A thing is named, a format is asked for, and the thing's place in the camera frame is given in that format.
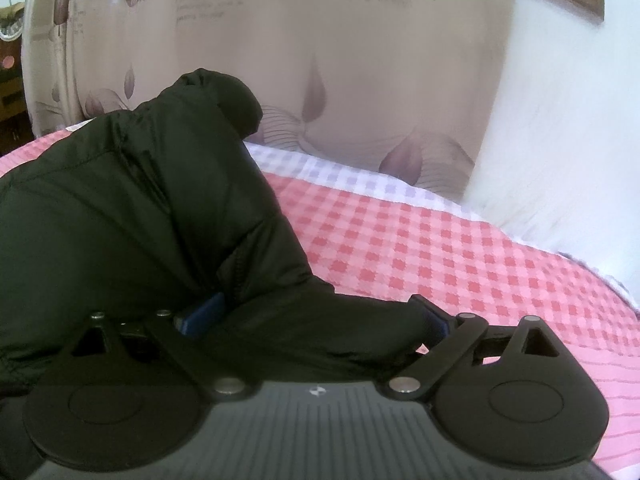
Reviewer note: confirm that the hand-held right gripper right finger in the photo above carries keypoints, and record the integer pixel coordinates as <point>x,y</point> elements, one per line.
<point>440,324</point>

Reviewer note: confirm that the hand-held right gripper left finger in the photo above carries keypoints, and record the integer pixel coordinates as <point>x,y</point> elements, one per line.
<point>201,318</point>

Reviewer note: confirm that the dark green padded jacket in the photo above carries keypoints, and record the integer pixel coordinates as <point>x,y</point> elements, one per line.
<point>125,210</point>

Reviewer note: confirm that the pink checked bedsheet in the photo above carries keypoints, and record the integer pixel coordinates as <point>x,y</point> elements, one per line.
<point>425,250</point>

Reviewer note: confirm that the brown wooden nightstand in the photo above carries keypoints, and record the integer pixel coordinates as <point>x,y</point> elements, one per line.
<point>10,110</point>

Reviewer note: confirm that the beige floral padded headboard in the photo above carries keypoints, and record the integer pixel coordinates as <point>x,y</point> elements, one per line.
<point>250,35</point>

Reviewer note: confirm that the white lace doily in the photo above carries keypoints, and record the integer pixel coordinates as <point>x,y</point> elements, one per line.
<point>11,22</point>

